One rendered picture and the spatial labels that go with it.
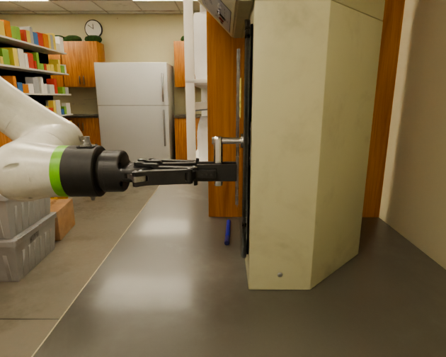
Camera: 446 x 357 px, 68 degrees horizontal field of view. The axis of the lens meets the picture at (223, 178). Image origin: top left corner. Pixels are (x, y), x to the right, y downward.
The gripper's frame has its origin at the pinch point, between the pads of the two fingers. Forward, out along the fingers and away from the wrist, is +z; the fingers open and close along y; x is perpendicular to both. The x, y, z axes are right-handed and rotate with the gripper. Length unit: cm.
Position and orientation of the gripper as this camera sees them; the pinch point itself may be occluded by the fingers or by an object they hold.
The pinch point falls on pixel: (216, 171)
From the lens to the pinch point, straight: 59.2
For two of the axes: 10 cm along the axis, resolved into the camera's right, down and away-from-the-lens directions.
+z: 10.0, 0.0, -0.1
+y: 0.1, -2.4, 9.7
